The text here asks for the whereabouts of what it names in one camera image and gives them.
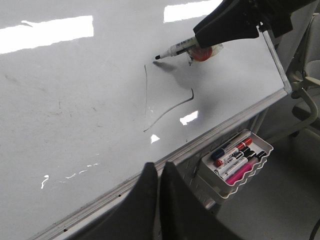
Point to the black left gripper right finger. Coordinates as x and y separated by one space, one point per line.
183 217

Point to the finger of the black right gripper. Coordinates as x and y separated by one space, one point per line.
244 19

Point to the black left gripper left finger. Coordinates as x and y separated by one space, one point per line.
134 218

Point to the white black-tipped whiteboard marker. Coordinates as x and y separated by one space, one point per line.
191 47

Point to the white plastic marker tray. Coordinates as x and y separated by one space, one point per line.
237 167

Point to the red-capped marker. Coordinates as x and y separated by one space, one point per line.
233 152

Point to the blue-capped marker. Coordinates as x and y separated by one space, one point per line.
230 144

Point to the pink marker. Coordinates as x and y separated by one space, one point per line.
241 172

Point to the beige office chair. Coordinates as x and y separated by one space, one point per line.
304 74

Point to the black-capped marker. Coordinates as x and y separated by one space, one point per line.
227 161
260 155

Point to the white whiteboard with metal frame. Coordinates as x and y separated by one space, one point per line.
84 104

